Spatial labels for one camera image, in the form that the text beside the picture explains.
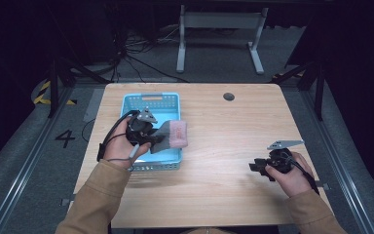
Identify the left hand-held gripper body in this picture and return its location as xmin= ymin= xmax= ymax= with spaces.
xmin=125 ymin=106 xmax=159 ymax=146

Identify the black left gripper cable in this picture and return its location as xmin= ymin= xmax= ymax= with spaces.
xmin=96 ymin=109 xmax=141 ymax=172

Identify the person's left hand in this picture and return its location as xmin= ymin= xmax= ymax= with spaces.
xmin=102 ymin=116 xmax=152 ymax=171

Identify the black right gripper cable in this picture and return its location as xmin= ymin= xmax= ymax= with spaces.
xmin=281 ymin=155 xmax=321 ymax=196

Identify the aluminium floor rail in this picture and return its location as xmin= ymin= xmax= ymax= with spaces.
xmin=0 ymin=87 xmax=76 ymax=234
xmin=300 ymin=90 xmax=374 ymax=234

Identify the black metal stand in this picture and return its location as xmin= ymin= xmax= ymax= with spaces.
xmin=47 ymin=58 xmax=112 ymax=119
xmin=272 ymin=60 xmax=326 ymax=122

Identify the white metal table frame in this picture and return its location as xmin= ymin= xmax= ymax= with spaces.
xmin=175 ymin=4 xmax=270 ymax=75

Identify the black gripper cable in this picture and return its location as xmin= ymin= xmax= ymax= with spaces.
xmin=281 ymin=155 xmax=321 ymax=196
xmin=96 ymin=109 xmax=141 ymax=172

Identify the light blue plastic basket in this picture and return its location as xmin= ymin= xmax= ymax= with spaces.
xmin=120 ymin=92 xmax=183 ymax=172

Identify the person's right hand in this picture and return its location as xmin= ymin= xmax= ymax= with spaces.
xmin=264 ymin=151 xmax=315 ymax=199

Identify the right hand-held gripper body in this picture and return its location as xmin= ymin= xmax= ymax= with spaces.
xmin=266 ymin=139 xmax=306 ymax=175

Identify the yellow black floor tape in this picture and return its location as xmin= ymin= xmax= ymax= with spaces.
xmin=33 ymin=80 xmax=78 ymax=106

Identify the bundle of black floor cables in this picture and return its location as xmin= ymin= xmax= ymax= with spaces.
xmin=108 ymin=23 xmax=190 ymax=84

